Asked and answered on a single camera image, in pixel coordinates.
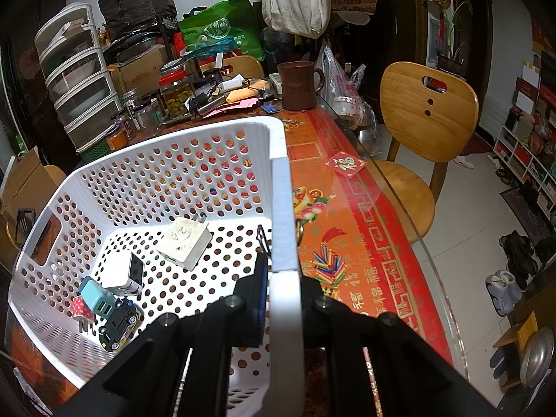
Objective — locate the pair of blue slippers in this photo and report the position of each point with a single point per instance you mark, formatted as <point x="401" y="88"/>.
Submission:
<point x="504" y="360"/>

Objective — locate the closed cardboard box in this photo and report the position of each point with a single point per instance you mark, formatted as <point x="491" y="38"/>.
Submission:
<point x="141" y="71"/>

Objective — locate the teal and white charger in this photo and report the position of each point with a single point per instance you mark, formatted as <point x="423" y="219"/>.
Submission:
<point x="97" y="297"/>

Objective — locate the yellow and black toy car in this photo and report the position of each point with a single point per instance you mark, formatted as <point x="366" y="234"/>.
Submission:
<point x="119" y="321"/>

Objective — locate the beige canvas tote bag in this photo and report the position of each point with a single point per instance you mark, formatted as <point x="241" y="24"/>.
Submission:
<point x="295" y="4"/>

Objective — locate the white perforated plastic basket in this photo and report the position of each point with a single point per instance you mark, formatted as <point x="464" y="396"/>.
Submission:
<point x="282" y="226"/>

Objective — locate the red-lidded pickle jar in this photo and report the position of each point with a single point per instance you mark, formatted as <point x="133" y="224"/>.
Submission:
<point x="173" y="97"/>

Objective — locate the metal bowl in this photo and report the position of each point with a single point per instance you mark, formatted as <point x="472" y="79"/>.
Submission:
<point x="365" y="126"/>

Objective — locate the pair of black shoes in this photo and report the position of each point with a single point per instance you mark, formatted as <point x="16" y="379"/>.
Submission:
<point x="517" y="252"/>

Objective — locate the pink slipper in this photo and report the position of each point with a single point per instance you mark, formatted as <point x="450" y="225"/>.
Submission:
<point x="464" y="163"/>

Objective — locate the black phone stand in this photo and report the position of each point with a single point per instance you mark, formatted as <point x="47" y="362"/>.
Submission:
<point x="25" y="226"/>

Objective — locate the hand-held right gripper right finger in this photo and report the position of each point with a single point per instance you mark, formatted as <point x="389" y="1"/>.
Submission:
<point x="321" y="312"/>

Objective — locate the black plastic bag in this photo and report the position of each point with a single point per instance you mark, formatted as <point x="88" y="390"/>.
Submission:
<point x="139" y="4"/>

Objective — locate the open cardboard box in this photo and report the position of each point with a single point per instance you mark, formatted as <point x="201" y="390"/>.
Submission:
<point x="21" y="182"/>

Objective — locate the clear plastic bag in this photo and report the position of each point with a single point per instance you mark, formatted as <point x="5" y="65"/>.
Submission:
<point x="341" y="87"/>

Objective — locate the metal basin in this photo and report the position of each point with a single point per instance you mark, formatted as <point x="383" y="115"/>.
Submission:
<point x="536" y="356"/>

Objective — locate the green shopping bag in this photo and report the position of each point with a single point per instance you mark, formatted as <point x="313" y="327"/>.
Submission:
<point x="226" y="30"/>

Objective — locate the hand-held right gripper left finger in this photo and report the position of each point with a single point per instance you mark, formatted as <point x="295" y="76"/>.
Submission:
<point x="262" y="299"/>

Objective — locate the white shoe shelf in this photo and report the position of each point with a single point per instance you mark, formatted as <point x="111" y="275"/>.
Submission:
<point x="525" y="139"/>

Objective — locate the pair of grey shoes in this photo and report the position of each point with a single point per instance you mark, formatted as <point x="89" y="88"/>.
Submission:
<point x="501" y="291"/>

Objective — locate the green plastic basket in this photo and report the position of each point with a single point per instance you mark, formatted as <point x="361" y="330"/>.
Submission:
<point x="93" y="152"/>

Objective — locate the wooden chair with cutout back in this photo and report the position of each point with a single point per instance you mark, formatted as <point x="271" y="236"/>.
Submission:
<point x="425" y="113"/>

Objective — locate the empty glass jar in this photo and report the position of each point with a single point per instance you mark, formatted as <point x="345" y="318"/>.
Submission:
<point x="147" y="117"/>

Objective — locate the black and white charger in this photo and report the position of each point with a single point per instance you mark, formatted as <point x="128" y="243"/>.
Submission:
<point x="119" y="271"/>

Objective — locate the brown mug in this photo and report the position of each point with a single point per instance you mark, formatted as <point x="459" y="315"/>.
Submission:
<point x="297" y="87"/>

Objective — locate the potted plant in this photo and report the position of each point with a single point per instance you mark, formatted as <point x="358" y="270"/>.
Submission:
<point x="454" y="63"/>

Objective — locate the red paper square card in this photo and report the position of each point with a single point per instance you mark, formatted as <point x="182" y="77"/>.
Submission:
<point x="345" y="164"/>

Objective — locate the pink dotted charger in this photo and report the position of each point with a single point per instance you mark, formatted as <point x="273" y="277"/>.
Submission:
<point x="80" y="308"/>

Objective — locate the small orange jar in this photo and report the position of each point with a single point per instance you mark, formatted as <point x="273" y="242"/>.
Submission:
<point x="116" y="140"/>

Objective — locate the white stacked drawer organizer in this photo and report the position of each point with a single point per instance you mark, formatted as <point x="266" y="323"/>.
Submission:
<point x="78" y="95"/>

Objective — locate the large white charger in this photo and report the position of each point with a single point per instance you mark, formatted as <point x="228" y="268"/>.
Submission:
<point x="184" y="243"/>

